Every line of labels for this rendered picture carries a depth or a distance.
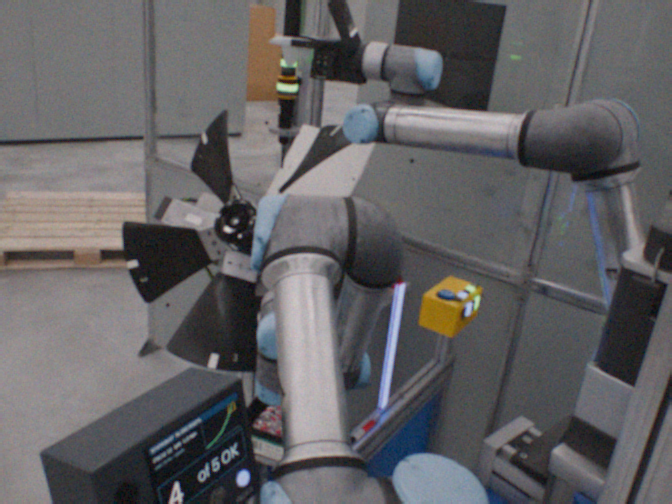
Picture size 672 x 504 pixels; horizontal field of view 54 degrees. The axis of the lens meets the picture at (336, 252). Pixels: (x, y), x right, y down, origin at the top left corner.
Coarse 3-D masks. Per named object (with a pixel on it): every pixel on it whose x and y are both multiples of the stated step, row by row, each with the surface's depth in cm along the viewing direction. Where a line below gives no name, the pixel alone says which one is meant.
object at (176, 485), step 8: (184, 472) 87; (168, 480) 85; (176, 480) 86; (184, 480) 87; (160, 488) 84; (168, 488) 85; (176, 488) 86; (184, 488) 87; (160, 496) 84; (168, 496) 85; (176, 496) 86; (184, 496) 87
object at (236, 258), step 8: (224, 256) 162; (232, 256) 163; (240, 256) 164; (248, 256) 165; (224, 264) 162; (232, 264) 163; (248, 264) 165; (224, 272) 161; (232, 272) 162; (240, 272) 163; (248, 272) 164; (256, 272) 165
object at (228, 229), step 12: (228, 204) 164; (240, 204) 163; (252, 204) 161; (216, 216) 164; (228, 216) 163; (240, 216) 162; (252, 216) 159; (216, 228) 162; (228, 228) 161; (240, 228) 160; (252, 228) 159; (228, 240) 159; (240, 240) 159; (252, 240) 161; (240, 252) 165
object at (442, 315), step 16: (432, 288) 172; (448, 288) 173; (464, 288) 174; (480, 288) 175; (432, 304) 168; (448, 304) 165; (464, 304) 167; (432, 320) 169; (448, 320) 166; (464, 320) 171
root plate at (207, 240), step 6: (204, 228) 168; (210, 228) 168; (198, 234) 169; (204, 234) 169; (204, 240) 170; (210, 240) 169; (216, 240) 169; (204, 246) 170; (210, 246) 170; (216, 246) 170; (222, 246) 170; (210, 252) 171; (216, 252) 171; (222, 252) 170; (216, 258) 171
